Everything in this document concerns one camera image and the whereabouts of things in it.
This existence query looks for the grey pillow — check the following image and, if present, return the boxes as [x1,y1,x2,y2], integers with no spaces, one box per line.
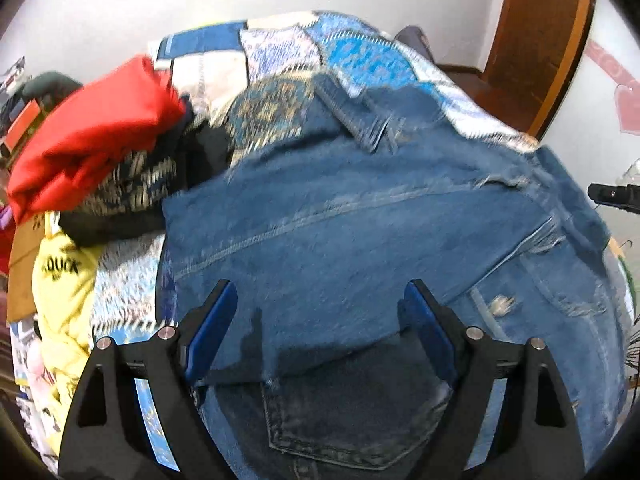
[395,25,433,61]

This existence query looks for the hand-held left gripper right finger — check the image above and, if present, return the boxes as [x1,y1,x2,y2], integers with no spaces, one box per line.
[397,279,586,480]

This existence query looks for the dark green cloth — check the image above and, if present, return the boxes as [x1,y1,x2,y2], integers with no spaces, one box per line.
[22,72,83,107]

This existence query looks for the brown wooden door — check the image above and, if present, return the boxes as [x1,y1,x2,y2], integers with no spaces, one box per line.
[480,0,598,138]

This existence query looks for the blue denim jeans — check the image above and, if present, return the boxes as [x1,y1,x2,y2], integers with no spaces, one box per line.
[157,72,633,480]

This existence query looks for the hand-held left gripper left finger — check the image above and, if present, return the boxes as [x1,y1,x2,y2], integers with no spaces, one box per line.
[57,279,238,480]

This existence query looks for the red garment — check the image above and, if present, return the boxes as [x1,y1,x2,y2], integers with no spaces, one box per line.
[7,55,188,223]

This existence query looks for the red box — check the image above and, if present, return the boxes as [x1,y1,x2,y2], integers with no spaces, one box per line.
[6,100,45,150]

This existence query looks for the black patterned garment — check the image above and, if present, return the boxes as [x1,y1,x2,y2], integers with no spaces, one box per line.
[60,110,236,248]

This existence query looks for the yellow printed garment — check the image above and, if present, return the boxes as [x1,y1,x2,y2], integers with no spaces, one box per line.
[30,210,101,456]

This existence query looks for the blue patchwork blanket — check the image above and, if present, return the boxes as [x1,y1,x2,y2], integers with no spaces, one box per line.
[10,10,640,480]

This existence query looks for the brown cardboard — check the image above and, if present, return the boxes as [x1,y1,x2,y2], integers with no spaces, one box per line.
[7,220,48,322]

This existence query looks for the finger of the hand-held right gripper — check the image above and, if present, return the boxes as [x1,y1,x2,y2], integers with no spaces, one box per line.
[587,182,640,207]

